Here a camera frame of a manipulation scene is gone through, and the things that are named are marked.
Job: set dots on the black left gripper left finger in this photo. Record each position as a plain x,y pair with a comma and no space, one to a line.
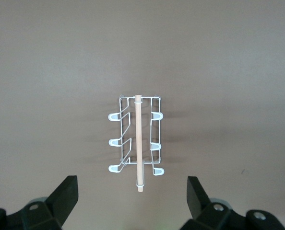
49,213

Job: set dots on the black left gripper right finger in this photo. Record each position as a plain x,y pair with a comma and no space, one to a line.
205,210

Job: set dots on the brown table cover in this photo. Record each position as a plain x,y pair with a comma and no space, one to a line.
61,72

